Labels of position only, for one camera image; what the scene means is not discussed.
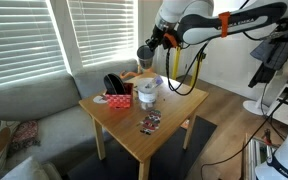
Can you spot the white window blind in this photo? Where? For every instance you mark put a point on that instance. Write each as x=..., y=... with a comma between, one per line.
x=17, y=40
x=100, y=30

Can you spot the red paisley cushion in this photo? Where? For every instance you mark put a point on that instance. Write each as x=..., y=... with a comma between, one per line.
x=25, y=135

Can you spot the small shiny packet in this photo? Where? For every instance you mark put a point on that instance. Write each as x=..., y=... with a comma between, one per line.
x=157, y=81

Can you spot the grey sofa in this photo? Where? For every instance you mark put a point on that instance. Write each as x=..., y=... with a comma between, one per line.
x=34, y=100

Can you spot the small round white sticker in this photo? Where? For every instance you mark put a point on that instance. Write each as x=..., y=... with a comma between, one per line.
x=98, y=99

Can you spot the orange octopus plush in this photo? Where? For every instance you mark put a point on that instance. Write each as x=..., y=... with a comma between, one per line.
x=127, y=75

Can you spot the dark rug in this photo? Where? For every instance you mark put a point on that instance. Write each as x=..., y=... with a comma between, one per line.
x=170, y=156

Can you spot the wooden table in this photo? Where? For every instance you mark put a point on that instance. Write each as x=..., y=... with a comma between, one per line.
x=170, y=110

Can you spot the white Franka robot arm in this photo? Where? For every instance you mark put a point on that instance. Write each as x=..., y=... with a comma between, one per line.
x=184, y=6

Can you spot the metal framed rack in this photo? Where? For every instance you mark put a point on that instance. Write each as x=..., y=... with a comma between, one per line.
x=250, y=156

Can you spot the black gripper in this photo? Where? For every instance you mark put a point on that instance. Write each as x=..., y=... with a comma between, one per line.
x=159, y=36

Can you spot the clear plastic cup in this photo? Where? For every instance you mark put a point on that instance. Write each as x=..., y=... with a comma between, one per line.
x=147, y=96

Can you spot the white floor stand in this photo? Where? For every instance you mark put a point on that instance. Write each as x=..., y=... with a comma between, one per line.
x=254, y=107

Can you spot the red patterned box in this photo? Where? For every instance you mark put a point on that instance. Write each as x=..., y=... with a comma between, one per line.
x=119, y=101

